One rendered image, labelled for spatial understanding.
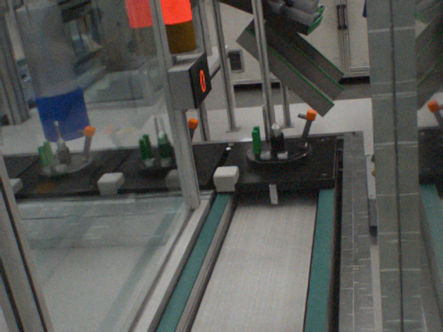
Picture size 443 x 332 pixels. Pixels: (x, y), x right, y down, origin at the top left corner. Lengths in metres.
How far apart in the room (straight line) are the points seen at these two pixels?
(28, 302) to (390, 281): 0.34
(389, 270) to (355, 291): 0.46
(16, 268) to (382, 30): 0.39
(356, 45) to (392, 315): 4.89
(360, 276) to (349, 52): 4.46
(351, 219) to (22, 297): 0.62
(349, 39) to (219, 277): 4.38
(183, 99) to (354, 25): 4.28
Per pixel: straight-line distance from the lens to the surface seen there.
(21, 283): 0.60
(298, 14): 1.49
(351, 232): 1.02
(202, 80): 1.08
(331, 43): 5.31
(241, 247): 1.09
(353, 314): 0.84
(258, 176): 1.23
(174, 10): 1.04
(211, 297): 0.98
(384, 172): 0.39
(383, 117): 0.38
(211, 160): 1.35
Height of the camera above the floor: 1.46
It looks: 22 degrees down
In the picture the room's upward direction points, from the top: 9 degrees counter-clockwise
